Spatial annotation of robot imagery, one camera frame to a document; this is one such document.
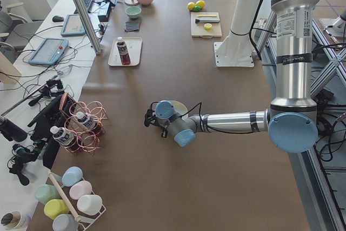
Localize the blue teach pendant near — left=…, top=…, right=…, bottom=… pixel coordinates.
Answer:
left=28, top=38, right=69, bottom=65

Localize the grey cup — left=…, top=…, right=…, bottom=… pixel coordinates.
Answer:
left=52, top=214, right=78, bottom=231

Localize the mint green bowl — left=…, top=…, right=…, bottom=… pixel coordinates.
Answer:
left=125, top=6, right=142, bottom=19

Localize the black computer mouse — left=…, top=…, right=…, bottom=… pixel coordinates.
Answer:
left=52, top=15, right=64, bottom=23

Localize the aluminium frame post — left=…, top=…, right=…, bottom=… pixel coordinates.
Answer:
left=73, top=0, right=102, bottom=55

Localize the wooden cutting board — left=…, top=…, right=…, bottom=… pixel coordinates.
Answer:
left=190, top=12, right=222, bottom=38

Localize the cream rabbit tray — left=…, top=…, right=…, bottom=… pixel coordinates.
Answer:
left=108, top=37, right=142, bottom=67

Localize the yellow lemon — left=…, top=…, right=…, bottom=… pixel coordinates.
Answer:
left=196, top=0, right=205, bottom=9
left=187, top=2, right=196, bottom=11

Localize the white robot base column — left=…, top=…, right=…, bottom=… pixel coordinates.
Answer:
left=214, top=0, right=261, bottom=67

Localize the copper wire bottle rack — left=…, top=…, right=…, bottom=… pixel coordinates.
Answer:
left=59, top=94, right=108, bottom=155

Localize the tea bottle on tray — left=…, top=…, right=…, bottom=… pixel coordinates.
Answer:
left=116, top=37, right=131, bottom=65

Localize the yellow lemon near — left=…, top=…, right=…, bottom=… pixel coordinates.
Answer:
left=196, top=0, right=205, bottom=9

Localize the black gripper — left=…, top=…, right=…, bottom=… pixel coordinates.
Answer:
left=160, top=124, right=169, bottom=137

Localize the white cup rack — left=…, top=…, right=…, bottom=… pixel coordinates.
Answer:
left=48, top=171, right=107, bottom=230

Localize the yellow cup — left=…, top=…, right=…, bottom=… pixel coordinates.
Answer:
left=44, top=199, right=70, bottom=220

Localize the tea bottle in rack upper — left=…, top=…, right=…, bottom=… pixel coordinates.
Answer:
left=76, top=111, right=102, bottom=134

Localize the blue teach pendant far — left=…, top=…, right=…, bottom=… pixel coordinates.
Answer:
left=61, top=14, right=85, bottom=37

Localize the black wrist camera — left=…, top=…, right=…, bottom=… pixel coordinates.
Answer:
left=144, top=102, right=159, bottom=127

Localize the tea bottle in rack lower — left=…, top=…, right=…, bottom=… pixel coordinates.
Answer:
left=50, top=126, right=80, bottom=153

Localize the yellow plastic knife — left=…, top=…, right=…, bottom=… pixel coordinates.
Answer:
left=197, top=14, right=217, bottom=17

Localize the steel muddler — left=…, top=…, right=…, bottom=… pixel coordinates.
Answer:
left=195, top=18, right=220, bottom=24

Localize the black camera tripod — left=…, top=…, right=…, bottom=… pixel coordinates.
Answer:
left=1, top=78, right=65, bottom=186

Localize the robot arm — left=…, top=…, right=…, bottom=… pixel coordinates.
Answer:
left=149, top=0, right=319, bottom=153

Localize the tea bottle in rack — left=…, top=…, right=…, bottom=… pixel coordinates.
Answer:
left=76, top=111, right=102, bottom=134
left=50, top=126, right=80, bottom=153

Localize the white cup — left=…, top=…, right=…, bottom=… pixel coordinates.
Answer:
left=77, top=194, right=103, bottom=215

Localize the green lime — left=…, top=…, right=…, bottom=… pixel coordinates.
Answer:
left=193, top=5, right=201, bottom=12

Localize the yellow lemon far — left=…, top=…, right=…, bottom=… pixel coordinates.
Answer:
left=187, top=2, right=196, bottom=11

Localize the half lemon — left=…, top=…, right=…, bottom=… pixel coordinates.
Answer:
left=204, top=23, right=212, bottom=31

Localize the paper cup with metal lining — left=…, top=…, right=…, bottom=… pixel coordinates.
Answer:
left=1, top=211, right=31, bottom=230

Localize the blue teach pendant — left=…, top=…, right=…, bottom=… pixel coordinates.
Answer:
left=28, top=38, right=69, bottom=65
left=61, top=14, right=85, bottom=37

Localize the white plate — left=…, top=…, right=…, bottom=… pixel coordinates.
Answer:
left=170, top=100, right=189, bottom=120

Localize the green cup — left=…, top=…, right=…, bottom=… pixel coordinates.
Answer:
left=34, top=184, right=61, bottom=205

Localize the blue cup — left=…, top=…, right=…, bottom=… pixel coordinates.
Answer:
left=62, top=166, right=83, bottom=187

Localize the grey folded cloth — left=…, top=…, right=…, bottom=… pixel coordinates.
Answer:
left=124, top=21, right=141, bottom=32

